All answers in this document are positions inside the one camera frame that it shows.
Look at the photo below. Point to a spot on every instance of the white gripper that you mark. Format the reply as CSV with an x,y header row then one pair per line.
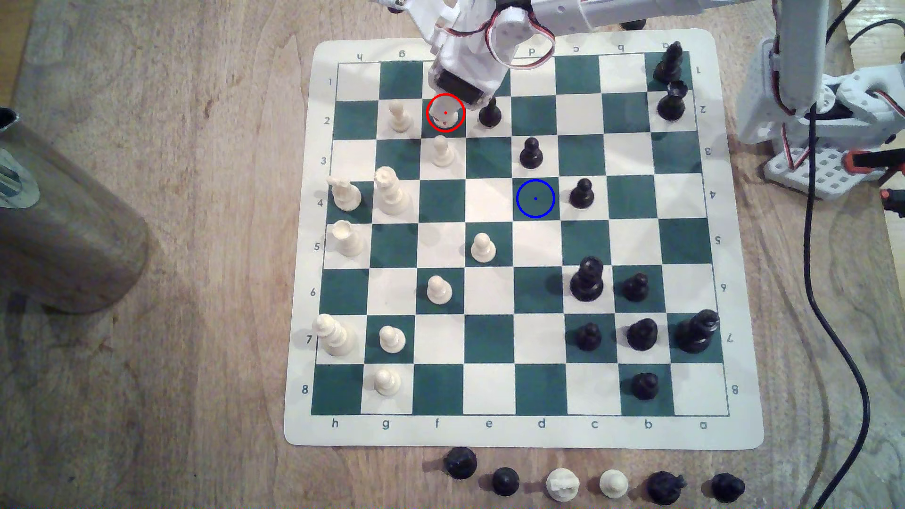
x,y
459,90

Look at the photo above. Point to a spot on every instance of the white bishop chess piece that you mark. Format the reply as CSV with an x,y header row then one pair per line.
x,y
334,336
444,119

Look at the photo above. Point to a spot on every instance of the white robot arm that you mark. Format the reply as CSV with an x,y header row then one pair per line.
x,y
601,14

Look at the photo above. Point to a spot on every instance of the white pawn chess piece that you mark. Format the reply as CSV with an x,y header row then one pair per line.
x,y
439,290
483,249
442,153
614,484
387,382
400,117
392,341

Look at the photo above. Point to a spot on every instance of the black pawn chess piece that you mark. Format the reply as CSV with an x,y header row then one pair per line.
x,y
588,338
582,195
460,464
727,488
489,114
505,482
531,155
645,386
635,288

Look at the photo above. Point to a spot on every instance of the white queen chess piece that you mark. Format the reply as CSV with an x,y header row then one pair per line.
x,y
391,195

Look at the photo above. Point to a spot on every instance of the black rook chess piece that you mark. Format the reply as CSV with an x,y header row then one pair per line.
x,y
633,26
672,103

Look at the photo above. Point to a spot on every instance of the white rook chess piece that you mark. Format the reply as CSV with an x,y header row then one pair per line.
x,y
347,240

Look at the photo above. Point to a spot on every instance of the black bishop chess piece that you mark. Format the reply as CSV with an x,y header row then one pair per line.
x,y
642,335
668,64

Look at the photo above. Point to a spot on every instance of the black queen chess piece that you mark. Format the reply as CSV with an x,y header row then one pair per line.
x,y
587,282

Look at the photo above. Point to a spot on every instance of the green white chess mat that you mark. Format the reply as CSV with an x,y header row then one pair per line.
x,y
488,339

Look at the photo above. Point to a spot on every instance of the black king chess piece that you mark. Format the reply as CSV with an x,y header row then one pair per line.
x,y
696,333

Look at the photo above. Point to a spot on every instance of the black knight chess piece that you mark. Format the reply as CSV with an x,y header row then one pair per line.
x,y
664,488

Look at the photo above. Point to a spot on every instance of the grey metal cylinder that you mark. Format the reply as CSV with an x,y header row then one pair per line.
x,y
71,233

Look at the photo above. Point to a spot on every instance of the orange black clamp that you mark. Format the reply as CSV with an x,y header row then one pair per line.
x,y
895,201
859,161

